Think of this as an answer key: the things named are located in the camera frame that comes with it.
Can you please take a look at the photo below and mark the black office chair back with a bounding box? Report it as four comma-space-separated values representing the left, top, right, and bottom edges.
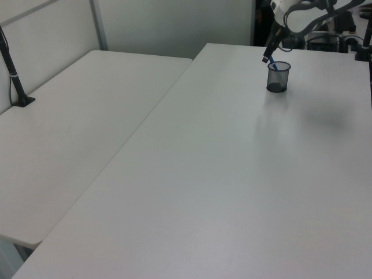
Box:
337, 13, 357, 33

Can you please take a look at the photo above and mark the grey metal partition post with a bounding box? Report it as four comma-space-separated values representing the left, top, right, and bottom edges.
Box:
89, 0, 109, 51

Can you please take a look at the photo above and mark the thin black stand cable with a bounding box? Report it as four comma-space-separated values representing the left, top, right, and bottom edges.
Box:
0, 26, 14, 106

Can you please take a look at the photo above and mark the black clamp stand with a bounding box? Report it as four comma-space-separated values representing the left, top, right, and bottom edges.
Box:
353, 17, 372, 62

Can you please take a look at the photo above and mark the black mesh pen cup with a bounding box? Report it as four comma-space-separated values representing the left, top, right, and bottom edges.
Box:
266, 60, 291, 94

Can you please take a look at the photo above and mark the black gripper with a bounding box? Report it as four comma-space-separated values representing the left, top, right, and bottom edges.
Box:
262, 22, 294, 64

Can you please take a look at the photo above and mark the black box device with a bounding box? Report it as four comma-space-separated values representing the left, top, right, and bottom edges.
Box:
307, 33, 341, 52

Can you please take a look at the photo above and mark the grey partition rail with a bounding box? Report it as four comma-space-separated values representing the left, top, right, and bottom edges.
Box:
0, 0, 60, 27

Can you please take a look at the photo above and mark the black camera stand pole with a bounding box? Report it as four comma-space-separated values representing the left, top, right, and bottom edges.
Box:
0, 25, 36, 109

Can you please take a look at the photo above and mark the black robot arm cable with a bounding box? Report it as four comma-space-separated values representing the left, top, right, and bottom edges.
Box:
278, 36, 296, 53

